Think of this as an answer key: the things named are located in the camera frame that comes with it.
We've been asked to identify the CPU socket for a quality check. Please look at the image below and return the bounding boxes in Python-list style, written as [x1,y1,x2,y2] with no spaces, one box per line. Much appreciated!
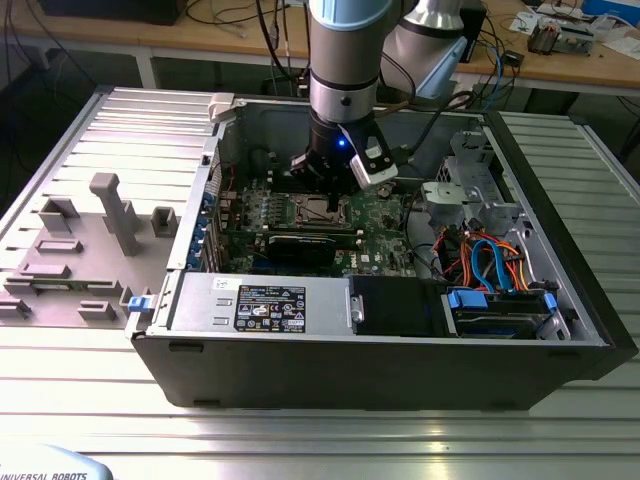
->
[292,192,354,227]

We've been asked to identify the black RAM slot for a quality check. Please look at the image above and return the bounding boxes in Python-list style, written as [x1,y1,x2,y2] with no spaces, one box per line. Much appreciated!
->
[234,229,363,240]
[234,223,363,233]

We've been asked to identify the black graphics card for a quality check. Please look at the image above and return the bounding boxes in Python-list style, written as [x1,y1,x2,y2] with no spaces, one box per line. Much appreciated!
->
[267,232,339,269]

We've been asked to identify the green motherboard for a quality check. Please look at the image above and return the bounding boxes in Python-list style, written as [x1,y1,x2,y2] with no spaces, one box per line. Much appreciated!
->
[219,174,421,279]

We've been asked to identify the beige case latch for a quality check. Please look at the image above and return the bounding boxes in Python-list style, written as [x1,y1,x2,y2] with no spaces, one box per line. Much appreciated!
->
[206,92,237,124]

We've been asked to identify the silver drive cage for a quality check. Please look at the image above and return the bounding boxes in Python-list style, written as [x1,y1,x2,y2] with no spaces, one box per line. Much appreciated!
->
[419,129,534,241]

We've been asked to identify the wooden desk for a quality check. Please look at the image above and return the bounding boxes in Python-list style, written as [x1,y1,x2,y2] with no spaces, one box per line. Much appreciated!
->
[0,0,640,99]

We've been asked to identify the silver power supply with label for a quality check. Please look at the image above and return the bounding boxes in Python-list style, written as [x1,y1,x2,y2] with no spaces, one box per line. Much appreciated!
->
[167,272,354,337]

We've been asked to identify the hard disk in blue carrier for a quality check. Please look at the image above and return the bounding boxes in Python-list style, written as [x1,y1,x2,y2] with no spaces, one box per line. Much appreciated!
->
[447,287,559,342]

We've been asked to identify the tall black box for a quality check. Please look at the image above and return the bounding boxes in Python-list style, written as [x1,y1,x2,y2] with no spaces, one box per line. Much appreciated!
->
[462,0,490,65]

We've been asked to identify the black and grey PC case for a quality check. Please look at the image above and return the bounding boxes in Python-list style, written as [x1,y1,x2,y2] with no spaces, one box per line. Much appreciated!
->
[124,92,639,412]

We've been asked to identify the white paper sheet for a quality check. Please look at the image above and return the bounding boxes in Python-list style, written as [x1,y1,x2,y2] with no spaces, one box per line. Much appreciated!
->
[512,9,539,34]
[602,29,640,61]

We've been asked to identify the finned metal heat sink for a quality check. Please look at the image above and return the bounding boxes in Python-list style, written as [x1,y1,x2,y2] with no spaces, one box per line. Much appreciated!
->
[527,24,559,55]

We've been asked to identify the grey parts rack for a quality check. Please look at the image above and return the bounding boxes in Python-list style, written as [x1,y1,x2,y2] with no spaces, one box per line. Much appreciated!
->
[0,172,182,330]

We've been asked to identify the black monitor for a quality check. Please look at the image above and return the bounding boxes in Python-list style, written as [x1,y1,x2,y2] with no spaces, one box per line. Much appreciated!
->
[38,0,181,27]

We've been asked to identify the grey electronic device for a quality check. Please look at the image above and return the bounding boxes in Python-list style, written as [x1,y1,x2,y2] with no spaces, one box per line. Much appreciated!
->
[557,24,596,56]

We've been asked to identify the blue box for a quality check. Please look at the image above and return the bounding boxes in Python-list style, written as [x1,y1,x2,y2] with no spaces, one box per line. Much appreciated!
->
[582,0,624,16]

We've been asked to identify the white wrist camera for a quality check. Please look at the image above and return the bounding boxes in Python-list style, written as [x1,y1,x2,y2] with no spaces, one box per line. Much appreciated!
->
[348,127,400,190]

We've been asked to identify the black camera cable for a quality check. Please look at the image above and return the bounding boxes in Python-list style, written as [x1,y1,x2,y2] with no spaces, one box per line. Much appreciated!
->
[392,89,476,166]

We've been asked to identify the thin black cable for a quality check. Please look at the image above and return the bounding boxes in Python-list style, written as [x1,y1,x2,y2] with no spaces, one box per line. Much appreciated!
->
[403,197,442,281]

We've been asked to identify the red wire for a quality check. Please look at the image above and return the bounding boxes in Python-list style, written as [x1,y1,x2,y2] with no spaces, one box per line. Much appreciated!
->
[433,233,454,275]

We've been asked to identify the orange wire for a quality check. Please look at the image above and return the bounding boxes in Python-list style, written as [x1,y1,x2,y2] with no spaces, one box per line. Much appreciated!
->
[499,242,530,292]
[459,230,489,286]

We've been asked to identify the blue desk cable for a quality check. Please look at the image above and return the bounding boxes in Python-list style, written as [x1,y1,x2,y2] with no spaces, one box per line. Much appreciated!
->
[492,44,507,109]

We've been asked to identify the blue data cable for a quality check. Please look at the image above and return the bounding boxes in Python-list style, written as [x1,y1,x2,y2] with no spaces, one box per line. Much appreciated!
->
[470,238,516,295]

